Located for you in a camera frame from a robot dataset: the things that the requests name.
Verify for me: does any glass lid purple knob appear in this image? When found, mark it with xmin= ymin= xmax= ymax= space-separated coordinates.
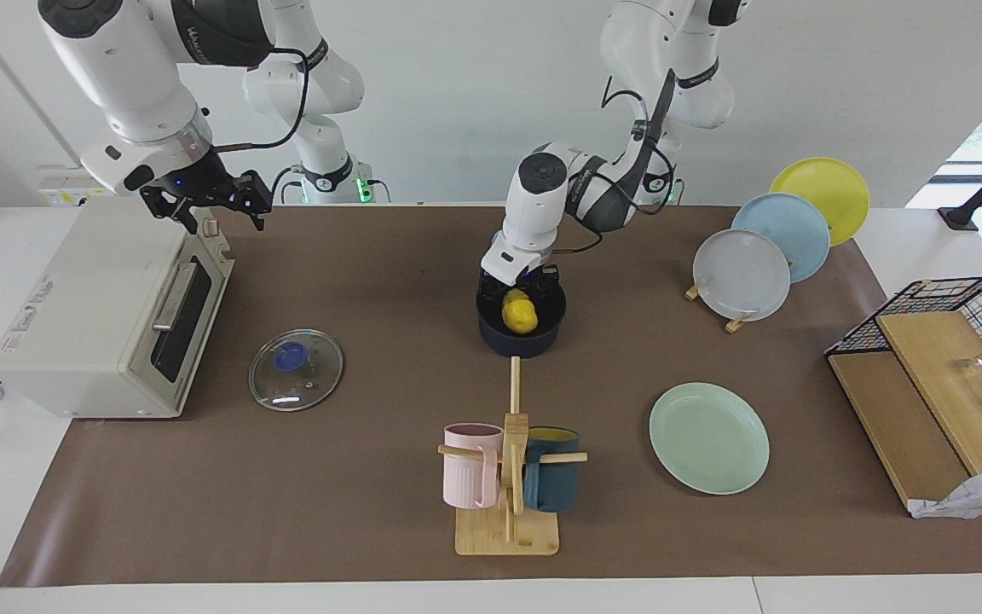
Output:
xmin=248 ymin=328 xmax=344 ymax=412

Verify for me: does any wooden mug tree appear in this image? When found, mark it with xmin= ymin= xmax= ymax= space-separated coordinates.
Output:
xmin=438 ymin=356 xmax=588 ymax=557

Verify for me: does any brown paper table mat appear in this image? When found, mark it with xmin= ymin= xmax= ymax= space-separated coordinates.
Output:
xmin=0 ymin=205 xmax=982 ymax=588

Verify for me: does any cream toaster oven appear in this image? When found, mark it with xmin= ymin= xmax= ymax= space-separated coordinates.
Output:
xmin=0 ymin=198 xmax=236 ymax=419

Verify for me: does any pink ribbed mug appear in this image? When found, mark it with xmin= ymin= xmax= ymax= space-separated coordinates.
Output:
xmin=442 ymin=423 xmax=505 ymax=510

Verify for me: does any yellow plate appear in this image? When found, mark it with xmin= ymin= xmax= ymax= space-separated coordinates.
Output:
xmin=769 ymin=157 xmax=870 ymax=247

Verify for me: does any black pot purple handle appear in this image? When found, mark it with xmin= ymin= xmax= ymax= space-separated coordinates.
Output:
xmin=476 ymin=277 xmax=567 ymax=359

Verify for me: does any wood and wire shelf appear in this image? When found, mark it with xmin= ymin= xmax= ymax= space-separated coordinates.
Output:
xmin=825 ymin=275 xmax=982 ymax=513

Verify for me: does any grey plate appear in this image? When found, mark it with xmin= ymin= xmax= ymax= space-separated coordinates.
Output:
xmin=693 ymin=229 xmax=791 ymax=322

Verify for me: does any mint green plate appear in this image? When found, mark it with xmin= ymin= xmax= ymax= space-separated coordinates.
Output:
xmin=649 ymin=382 xmax=771 ymax=495

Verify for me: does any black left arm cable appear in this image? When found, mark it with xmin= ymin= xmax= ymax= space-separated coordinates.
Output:
xmin=600 ymin=72 xmax=681 ymax=214

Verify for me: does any yellow potato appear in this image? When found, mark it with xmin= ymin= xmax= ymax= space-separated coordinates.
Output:
xmin=501 ymin=289 xmax=540 ymax=334

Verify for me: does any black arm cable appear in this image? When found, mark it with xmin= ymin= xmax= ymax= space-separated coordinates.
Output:
xmin=201 ymin=47 xmax=313 ymax=156
xmin=600 ymin=72 xmax=681 ymax=214

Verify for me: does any dark blue mug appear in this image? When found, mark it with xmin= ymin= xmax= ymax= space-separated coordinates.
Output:
xmin=523 ymin=426 xmax=581 ymax=513

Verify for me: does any white power strip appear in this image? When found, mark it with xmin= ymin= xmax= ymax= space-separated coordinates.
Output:
xmin=38 ymin=166 xmax=117 ymax=207

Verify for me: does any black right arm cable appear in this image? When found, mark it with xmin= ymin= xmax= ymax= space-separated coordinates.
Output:
xmin=201 ymin=47 xmax=313 ymax=156

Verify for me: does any light blue plate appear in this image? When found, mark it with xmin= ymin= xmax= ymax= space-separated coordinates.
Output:
xmin=731 ymin=193 xmax=831 ymax=284

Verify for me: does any wooden plate rack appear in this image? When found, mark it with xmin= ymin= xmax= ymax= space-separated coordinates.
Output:
xmin=684 ymin=256 xmax=799 ymax=334

